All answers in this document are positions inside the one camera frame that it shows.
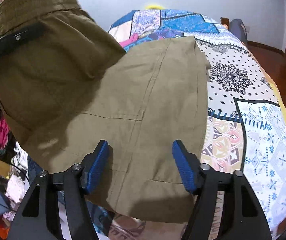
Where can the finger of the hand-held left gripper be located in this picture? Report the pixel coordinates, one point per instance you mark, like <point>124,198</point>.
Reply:
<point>20,38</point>

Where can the pink cloth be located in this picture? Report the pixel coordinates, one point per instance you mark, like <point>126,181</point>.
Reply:
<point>133,39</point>

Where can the pile of mixed clothes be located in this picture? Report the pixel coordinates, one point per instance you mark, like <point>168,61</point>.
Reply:
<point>5,180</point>

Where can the grey backpack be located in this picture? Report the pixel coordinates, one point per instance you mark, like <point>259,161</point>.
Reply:
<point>238,28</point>

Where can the white wall socket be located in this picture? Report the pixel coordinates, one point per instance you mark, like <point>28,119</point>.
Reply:
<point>248,27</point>

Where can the yellow foam hoop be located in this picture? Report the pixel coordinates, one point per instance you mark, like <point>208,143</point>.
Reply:
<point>154,6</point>

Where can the wooden bed post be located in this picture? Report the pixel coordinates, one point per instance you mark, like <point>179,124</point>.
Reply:
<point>224,22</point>

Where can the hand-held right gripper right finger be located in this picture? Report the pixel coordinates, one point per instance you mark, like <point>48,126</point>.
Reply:
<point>183,166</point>

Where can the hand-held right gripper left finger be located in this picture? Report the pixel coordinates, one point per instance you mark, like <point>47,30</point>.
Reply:
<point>99,166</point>

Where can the olive green pants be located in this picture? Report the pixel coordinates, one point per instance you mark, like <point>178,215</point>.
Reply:
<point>145,105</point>

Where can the patchwork printed bedsheet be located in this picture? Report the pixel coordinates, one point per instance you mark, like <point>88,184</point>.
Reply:
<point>258,142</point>

